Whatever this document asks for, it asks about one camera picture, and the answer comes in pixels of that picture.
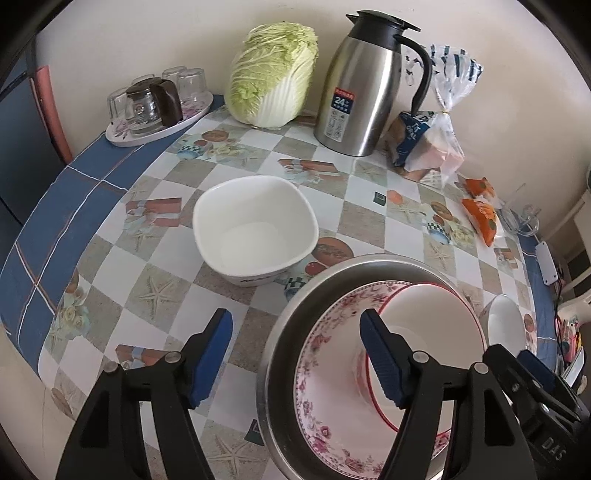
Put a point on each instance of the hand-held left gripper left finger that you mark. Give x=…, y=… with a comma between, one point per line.
x=212, y=355

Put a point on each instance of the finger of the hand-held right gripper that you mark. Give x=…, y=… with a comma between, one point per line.
x=535, y=369
x=501, y=369

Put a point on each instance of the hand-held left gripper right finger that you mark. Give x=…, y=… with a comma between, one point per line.
x=383, y=360

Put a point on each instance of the small white bowl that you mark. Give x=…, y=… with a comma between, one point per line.
x=505, y=323

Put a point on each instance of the strawberry print bowl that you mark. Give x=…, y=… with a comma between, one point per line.
x=434, y=323

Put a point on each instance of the floral rimmed plate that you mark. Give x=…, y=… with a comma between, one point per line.
x=323, y=392

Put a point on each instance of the stainless steel basin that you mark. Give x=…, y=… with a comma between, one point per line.
x=286, y=346

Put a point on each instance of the large white printed bowl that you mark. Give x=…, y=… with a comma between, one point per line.
x=254, y=221

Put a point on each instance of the colourful small container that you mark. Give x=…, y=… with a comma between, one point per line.
x=572, y=332

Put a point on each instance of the checkered printed tablecloth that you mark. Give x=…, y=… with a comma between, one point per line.
x=184, y=300

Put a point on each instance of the white power strip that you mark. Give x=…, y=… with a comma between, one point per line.
x=547, y=265

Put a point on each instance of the white furniture panel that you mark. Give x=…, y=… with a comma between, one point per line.
x=579, y=226

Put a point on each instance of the clear glass mug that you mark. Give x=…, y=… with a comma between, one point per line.
x=519, y=219

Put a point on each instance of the orange snack packet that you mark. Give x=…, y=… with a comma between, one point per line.
x=482, y=219
x=478, y=186

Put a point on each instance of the blue plaid tablecloth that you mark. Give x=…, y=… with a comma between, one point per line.
x=69, y=207

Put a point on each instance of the bagged bread loaf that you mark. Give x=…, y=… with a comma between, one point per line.
x=425, y=143

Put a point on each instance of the white oval tray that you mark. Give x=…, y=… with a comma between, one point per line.
x=138, y=138

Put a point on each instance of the clear drinking glass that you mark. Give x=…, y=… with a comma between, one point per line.
x=173, y=74
x=117, y=104
x=194, y=85
x=145, y=110
x=144, y=79

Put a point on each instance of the stainless steel thermos jug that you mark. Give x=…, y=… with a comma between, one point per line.
x=360, y=92

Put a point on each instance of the dark blue cabinet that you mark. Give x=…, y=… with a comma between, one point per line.
x=23, y=161

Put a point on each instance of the napa cabbage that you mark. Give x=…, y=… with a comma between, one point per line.
x=272, y=78

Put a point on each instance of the pink chair frame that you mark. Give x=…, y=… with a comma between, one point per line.
x=51, y=115

